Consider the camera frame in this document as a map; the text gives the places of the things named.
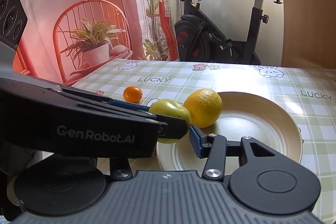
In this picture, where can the small orange tangerine back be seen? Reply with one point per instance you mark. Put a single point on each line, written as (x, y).
(132, 94)

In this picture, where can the black exercise bike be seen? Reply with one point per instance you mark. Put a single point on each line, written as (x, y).
(200, 40)

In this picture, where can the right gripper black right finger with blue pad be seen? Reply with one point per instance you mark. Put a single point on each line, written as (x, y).
(256, 176)

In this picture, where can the green apple front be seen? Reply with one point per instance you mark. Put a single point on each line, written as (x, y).
(171, 108)

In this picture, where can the green plaid bunny tablecloth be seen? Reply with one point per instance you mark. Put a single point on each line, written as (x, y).
(307, 95)

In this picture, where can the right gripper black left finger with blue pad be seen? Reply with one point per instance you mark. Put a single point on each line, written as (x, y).
(59, 185)

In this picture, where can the wooden board panel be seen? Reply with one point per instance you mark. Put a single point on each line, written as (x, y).
(309, 34)

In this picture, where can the pink printed backdrop cloth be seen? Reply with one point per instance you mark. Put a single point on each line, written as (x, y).
(145, 32)

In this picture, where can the beige round plate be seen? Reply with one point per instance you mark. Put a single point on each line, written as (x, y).
(242, 114)

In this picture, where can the large yellow lemon front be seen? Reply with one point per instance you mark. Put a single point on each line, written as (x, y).
(204, 106)

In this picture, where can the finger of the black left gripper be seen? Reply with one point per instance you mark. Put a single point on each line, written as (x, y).
(176, 128)

